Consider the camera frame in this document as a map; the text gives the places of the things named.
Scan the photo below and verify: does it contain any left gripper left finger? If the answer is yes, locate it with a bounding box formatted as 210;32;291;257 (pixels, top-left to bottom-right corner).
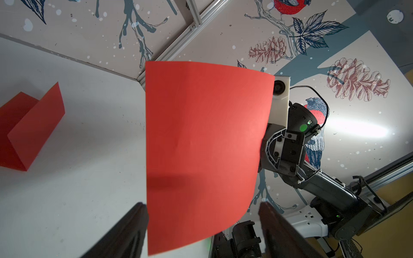
82;203;149;258

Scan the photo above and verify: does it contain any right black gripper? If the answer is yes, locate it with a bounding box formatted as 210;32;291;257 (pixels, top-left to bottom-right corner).
259;124;305;177

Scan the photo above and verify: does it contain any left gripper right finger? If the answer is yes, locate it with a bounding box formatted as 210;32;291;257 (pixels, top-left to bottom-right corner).
259;202;326;258

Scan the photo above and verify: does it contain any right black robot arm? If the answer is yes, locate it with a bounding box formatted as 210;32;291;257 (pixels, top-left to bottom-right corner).
210;103;388;258

